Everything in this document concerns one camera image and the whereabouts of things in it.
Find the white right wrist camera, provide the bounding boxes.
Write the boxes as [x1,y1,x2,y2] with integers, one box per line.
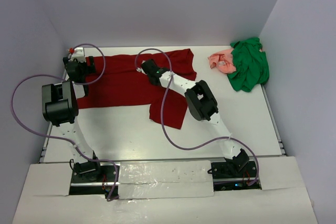
[136,67,146,74]

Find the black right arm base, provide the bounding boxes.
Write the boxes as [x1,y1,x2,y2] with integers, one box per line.
[207,161,261,191]

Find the green t shirt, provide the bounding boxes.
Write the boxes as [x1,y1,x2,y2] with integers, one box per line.
[227,37,270,92]

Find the pink t shirt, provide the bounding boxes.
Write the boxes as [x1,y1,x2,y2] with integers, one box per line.
[207,48,264,75]

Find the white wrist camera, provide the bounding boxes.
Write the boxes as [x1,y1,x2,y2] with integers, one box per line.
[136,67,146,74]
[68,47,86,62]

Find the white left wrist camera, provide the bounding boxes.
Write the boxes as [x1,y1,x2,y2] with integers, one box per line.
[68,47,86,62]

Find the red t shirt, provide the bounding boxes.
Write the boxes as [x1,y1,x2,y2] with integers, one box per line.
[77,49,197,129]

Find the aluminium table frame rail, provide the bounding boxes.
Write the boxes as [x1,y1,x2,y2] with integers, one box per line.
[261,85,287,156]

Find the white taped cover plate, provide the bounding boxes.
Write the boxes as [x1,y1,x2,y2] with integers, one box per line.
[118,161,214,199]

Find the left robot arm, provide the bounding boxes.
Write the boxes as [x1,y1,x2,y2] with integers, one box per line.
[41,56,103,182]

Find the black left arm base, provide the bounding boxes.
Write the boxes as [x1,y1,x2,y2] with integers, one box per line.
[69,159,118,199]

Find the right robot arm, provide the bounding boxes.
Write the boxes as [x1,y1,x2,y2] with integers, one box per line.
[141,59,249,177]

